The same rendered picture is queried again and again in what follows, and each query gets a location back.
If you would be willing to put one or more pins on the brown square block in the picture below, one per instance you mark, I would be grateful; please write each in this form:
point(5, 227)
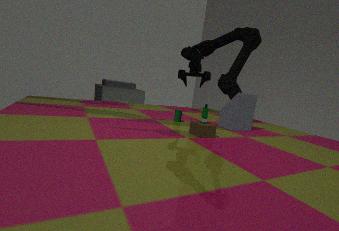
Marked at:
point(201, 130)

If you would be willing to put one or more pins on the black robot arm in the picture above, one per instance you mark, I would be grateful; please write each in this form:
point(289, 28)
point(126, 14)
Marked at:
point(227, 82)

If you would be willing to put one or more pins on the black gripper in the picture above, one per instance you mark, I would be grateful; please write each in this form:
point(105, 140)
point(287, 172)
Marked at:
point(194, 72)

